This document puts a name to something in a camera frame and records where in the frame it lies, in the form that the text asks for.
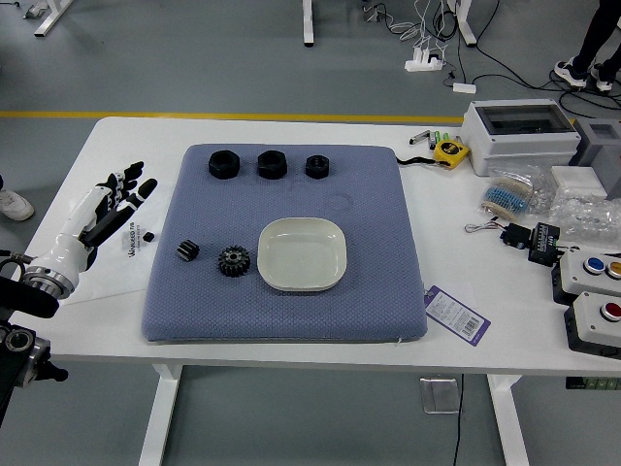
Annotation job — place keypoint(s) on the black module with green lights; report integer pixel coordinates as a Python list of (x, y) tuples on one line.
[(544, 245)]

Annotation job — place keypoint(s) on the grey enclosure with clear lid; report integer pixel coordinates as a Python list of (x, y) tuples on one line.
[(514, 145)]

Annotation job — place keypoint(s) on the clear bag of small parts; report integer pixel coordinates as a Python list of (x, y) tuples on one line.
[(519, 172)]

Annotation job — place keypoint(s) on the blue and yellow button box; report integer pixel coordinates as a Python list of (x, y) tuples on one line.
[(582, 276)]

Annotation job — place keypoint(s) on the blue resistor strip bundle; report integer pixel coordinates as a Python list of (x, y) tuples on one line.
[(504, 196)]

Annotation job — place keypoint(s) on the cream square dish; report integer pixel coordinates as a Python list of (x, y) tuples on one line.
[(301, 252)]

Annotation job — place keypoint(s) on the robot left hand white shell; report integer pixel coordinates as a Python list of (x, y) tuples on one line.
[(68, 238)]

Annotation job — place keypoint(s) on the silver metal tool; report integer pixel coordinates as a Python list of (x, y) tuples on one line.
[(419, 137)]

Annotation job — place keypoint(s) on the clear bubble plastic bag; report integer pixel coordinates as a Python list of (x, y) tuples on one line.
[(587, 218)]

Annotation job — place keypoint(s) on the white background table leg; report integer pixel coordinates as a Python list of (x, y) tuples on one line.
[(51, 19), (308, 22), (467, 24)]

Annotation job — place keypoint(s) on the purple label tag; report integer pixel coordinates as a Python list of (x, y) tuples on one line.
[(453, 313)]

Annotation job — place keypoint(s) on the blue-grey quilted cushion mat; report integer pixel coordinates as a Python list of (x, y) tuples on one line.
[(291, 315)]

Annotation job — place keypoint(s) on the grey metal bracket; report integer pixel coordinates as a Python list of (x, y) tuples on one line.
[(35, 10)]

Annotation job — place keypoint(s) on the grey square box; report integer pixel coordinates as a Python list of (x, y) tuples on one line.
[(604, 155)]

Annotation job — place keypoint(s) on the white power strip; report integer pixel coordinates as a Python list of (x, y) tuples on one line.
[(422, 64)]

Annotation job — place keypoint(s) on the green batteries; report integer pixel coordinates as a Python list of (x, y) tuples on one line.
[(438, 138)]

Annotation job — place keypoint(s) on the white flat box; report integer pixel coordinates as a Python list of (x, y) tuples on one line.
[(577, 179)]

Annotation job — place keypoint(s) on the red button box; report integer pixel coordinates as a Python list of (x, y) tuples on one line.
[(589, 325)]

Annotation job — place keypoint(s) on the small black hex nut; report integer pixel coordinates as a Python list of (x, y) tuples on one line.
[(317, 167)]

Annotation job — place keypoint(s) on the big black gear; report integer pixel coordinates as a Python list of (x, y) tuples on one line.
[(233, 262)]

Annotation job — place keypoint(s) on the clear plastic holder under table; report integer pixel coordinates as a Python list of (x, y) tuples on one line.
[(439, 395)]

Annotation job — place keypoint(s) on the white power adapter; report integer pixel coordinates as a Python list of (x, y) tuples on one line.
[(464, 88)]

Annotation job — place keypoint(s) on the small black gear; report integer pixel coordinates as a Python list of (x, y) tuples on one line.
[(187, 251)]

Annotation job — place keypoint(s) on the large black hex nut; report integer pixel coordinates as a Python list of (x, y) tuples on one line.
[(223, 165), (271, 165)]

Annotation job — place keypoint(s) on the clear printed plastic bag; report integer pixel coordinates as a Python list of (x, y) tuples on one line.
[(126, 272)]

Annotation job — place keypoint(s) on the tiny black cube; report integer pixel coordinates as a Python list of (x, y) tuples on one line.
[(148, 237)]

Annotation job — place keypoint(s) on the black table control panel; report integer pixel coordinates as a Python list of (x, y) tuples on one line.
[(592, 383)]

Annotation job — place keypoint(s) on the person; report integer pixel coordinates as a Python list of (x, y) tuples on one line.
[(594, 39), (14, 206)]

